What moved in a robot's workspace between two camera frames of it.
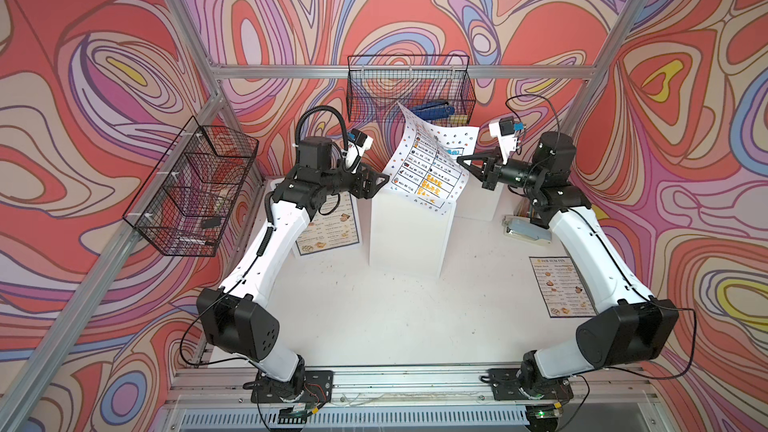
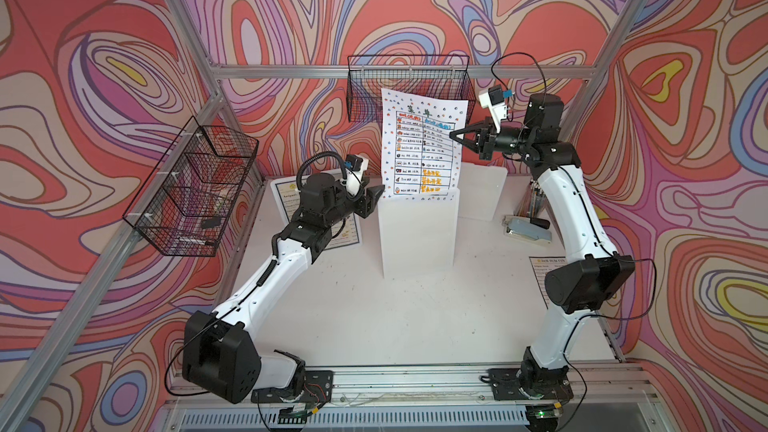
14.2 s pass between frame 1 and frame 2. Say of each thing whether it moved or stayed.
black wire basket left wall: stayed
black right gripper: moved
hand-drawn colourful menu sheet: moved
